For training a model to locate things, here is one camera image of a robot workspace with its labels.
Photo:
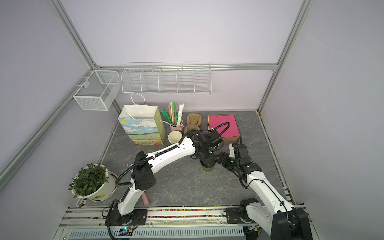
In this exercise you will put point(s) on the white wrapped straws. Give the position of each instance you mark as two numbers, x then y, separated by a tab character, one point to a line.
180	113

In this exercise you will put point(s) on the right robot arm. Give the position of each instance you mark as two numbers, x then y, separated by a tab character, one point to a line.
274	214

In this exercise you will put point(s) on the potted green plant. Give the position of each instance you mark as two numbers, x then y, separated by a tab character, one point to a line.
95	182

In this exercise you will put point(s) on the pink napkin stack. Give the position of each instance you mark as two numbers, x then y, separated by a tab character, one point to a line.
223	124

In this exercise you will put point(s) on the cardboard cup carrier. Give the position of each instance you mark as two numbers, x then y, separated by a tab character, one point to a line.
193	122

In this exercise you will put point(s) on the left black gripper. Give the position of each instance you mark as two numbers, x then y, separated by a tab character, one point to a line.
209	162

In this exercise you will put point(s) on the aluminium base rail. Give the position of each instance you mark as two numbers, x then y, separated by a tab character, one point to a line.
155	217

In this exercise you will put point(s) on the stack of green paper cups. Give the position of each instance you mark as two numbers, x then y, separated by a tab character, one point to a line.
174	137

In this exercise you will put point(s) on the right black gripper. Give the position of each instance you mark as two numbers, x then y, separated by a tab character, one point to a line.
223	159

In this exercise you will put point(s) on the small white wire basket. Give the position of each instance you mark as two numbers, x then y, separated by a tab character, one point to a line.
98	91

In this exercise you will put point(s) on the green stirrer sticks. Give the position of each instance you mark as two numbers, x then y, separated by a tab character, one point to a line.
164	112

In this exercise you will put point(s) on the cardboard napkin box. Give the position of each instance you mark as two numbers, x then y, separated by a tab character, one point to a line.
231	139

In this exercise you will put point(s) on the pink utensil holder cup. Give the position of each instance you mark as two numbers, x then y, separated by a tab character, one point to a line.
179	128

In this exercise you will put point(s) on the purple pink toy shovel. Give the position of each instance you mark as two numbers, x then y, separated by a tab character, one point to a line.
145	200

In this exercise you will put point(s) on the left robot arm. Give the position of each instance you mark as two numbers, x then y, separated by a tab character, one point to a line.
139	177

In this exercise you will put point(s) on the wide white wire basket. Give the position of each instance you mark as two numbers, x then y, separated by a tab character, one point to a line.
167	78

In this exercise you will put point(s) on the painted paper gift bag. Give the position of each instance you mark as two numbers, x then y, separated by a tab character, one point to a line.
143	124

